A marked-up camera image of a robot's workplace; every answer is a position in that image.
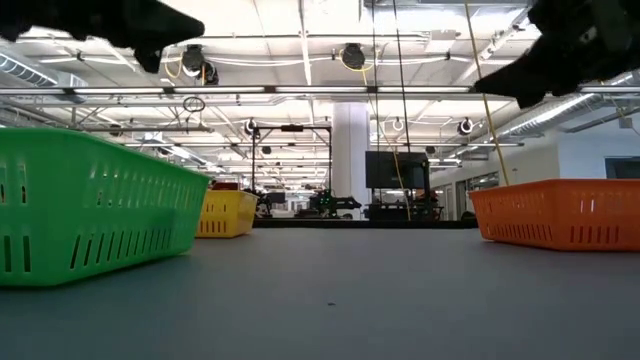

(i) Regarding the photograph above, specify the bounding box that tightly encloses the black equipment cart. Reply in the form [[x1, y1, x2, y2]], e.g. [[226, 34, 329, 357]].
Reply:
[[367, 188, 461, 221]]

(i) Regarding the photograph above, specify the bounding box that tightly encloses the black hanging cable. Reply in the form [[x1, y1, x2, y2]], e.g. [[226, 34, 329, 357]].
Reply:
[[370, 0, 379, 151]]

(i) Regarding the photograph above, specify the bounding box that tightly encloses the yellow plastic basket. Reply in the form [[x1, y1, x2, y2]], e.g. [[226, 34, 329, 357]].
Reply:
[[194, 188, 260, 239]]

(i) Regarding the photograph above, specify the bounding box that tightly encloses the orange plastic basket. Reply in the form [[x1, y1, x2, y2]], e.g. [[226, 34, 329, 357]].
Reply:
[[468, 178, 640, 252]]

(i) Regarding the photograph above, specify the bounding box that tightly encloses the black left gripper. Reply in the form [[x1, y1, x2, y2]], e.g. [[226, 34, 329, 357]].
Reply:
[[29, 0, 205, 75]]

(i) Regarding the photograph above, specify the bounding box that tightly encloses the thin yellow hanging cable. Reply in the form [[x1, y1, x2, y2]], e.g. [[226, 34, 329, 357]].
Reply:
[[360, 67, 412, 221]]

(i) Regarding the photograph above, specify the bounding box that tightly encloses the white building column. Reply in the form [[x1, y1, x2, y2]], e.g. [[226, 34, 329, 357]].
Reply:
[[332, 102, 370, 221]]

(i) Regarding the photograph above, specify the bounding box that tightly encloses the black background equipment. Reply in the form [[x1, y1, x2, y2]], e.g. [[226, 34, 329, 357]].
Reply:
[[255, 191, 289, 219]]

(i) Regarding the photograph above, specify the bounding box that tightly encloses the black monitor on stand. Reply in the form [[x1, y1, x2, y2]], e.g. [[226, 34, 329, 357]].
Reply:
[[364, 150, 431, 190]]

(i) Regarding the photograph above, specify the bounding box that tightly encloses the black frame rig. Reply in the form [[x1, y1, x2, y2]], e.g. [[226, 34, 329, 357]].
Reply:
[[251, 123, 334, 194]]

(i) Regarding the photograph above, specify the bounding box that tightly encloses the silver ventilation duct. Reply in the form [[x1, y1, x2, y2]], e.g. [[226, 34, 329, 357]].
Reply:
[[0, 53, 89, 89], [492, 69, 640, 141]]

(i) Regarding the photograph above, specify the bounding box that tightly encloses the long ceiling light strip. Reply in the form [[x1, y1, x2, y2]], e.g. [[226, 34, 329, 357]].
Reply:
[[0, 84, 640, 95]]

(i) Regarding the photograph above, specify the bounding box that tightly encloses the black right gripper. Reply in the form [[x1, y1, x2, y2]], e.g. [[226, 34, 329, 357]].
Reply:
[[473, 0, 631, 109]]

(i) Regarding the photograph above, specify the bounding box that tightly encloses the black cable with coil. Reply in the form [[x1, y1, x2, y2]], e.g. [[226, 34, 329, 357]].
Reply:
[[391, 0, 414, 221]]

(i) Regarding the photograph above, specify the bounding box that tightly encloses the green plastic basket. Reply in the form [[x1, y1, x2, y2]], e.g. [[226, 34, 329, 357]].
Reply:
[[0, 127, 212, 289]]

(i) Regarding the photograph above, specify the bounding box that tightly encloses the dark wall window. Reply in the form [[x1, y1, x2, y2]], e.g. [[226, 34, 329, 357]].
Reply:
[[603, 155, 640, 180]]

